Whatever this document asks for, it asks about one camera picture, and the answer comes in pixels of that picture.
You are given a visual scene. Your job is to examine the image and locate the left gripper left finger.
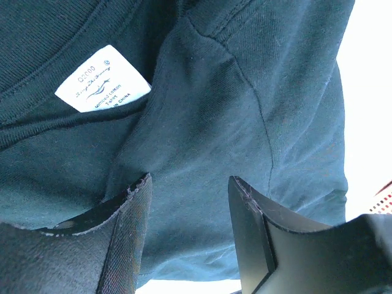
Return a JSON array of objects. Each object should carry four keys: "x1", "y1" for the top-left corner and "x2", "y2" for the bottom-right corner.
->
[{"x1": 1, "y1": 174, "x2": 153, "y2": 293}]

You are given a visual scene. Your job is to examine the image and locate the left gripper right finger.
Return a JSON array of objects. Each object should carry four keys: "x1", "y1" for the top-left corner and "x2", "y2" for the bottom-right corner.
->
[{"x1": 228, "y1": 176, "x2": 391, "y2": 293}]

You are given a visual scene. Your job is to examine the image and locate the black t shirt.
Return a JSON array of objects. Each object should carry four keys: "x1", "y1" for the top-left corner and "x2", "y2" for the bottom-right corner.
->
[{"x1": 1, "y1": 1, "x2": 354, "y2": 286}]

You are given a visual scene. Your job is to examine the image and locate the white plastic basket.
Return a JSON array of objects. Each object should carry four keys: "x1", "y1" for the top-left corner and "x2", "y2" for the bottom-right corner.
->
[{"x1": 368, "y1": 182, "x2": 392, "y2": 215}]

